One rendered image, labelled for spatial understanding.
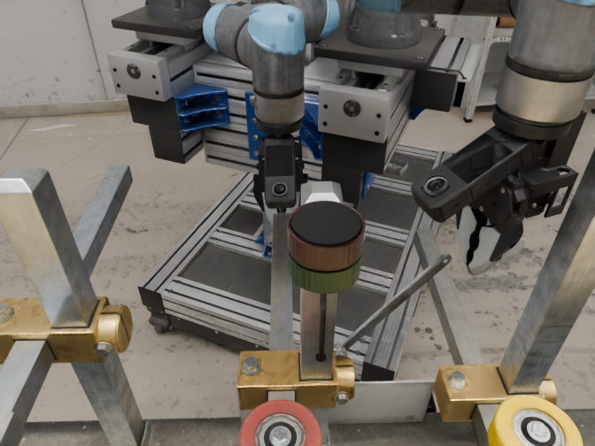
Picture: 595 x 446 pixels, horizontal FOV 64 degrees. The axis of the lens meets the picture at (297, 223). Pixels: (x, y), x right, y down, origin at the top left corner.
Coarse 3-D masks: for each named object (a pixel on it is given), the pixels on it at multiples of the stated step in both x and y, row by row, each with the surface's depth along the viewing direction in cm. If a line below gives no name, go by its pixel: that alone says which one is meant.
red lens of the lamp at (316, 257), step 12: (360, 216) 38; (288, 228) 36; (288, 240) 37; (300, 240) 35; (360, 240) 36; (300, 252) 36; (312, 252) 35; (324, 252) 35; (336, 252) 35; (348, 252) 35; (360, 252) 37; (300, 264) 36; (312, 264) 36; (324, 264) 35; (336, 264) 36; (348, 264) 36
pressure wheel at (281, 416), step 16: (288, 400) 49; (256, 416) 47; (272, 416) 48; (288, 416) 48; (304, 416) 47; (240, 432) 46; (256, 432) 46; (272, 432) 46; (288, 432) 46; (304, 432) 46; (320, 432) 46
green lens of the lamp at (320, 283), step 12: (288, 252) 38; (288, 264) 39; (360, 264) 38; (300, 276) 37; (312, 276) 37; (324, 276) 36; (336, 276) 36; (348, 276) 37; (312, 288) 37; (324, 288) 37; (336, 288) 37
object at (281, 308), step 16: (272, 240) 76; (272, 256) 73; (272, 272) 70; (288, 272) 70; (272, 288) 67; (288, 288) 67; (272, 304) 65; (288, 304) 65; (272, 320) 63; (288, 320) 63; (272, 336) 61; (288, 336) 61; (272, 400) 54
